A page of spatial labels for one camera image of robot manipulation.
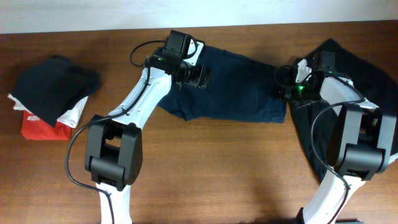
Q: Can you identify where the navy blue shirt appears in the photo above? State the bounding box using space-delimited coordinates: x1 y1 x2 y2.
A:
158 46 287 123

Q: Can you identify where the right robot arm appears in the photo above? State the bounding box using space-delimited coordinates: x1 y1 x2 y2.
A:
274 52 397 223

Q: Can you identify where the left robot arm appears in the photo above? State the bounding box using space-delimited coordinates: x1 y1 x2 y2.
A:
85 30 211 223

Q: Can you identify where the black unfolded shirt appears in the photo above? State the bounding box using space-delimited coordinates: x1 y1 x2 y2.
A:
290 39 397 180

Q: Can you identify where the white folded shirt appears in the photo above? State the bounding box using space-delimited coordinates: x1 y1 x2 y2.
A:
7 93 88 128

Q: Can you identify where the black folded shirt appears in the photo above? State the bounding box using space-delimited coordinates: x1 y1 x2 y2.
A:
10 55 102 127

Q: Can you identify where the red folded shirt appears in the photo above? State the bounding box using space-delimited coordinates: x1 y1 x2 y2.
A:
21 111 71 141

